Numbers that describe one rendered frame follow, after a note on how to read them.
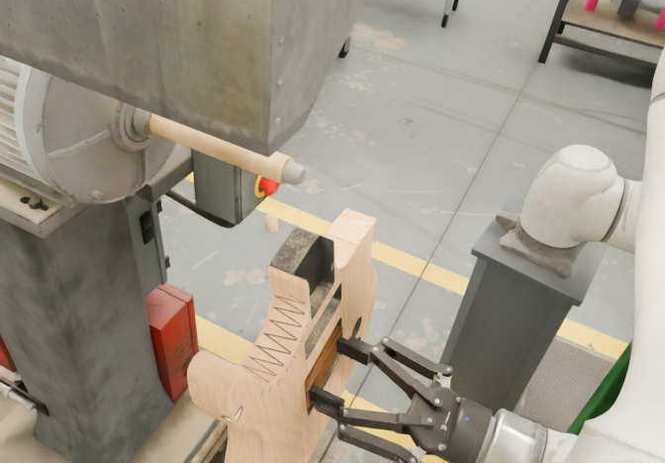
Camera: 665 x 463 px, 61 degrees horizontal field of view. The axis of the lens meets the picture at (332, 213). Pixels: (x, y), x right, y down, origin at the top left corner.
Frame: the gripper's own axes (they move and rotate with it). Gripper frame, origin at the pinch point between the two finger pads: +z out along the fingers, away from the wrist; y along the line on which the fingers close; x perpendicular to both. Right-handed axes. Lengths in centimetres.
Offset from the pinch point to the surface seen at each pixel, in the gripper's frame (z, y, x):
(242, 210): 29.9, 24.7, -8.9
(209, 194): 36.3, 23.8, -7.0
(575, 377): -52, 89, -115
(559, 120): -18, 271, -141
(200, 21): 7.9, -3.6, 47.2
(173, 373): 46, 9, -59
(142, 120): 28.1, 7.0, 24.5
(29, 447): 68, -19, -68
